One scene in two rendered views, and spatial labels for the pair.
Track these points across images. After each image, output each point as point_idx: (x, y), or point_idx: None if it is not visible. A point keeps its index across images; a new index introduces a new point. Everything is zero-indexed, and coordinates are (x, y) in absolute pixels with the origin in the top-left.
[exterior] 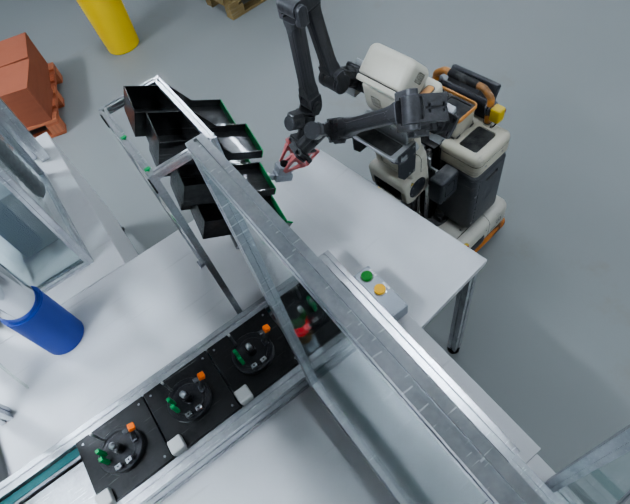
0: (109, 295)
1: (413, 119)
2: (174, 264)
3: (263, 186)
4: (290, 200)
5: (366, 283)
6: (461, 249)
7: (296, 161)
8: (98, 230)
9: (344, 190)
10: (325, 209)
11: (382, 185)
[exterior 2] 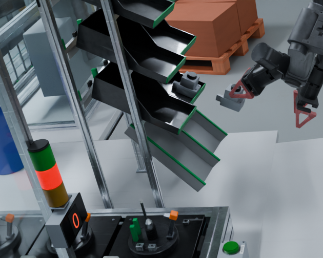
0: (63, 155)
1: (294, 36)
2: (123, 159)
3: (164, 74)
4: (267, 162)
5: (223, 254)
6: None
7: (242, 87)
8: (111, 110)
9: None
10: (288, 186)
11: None
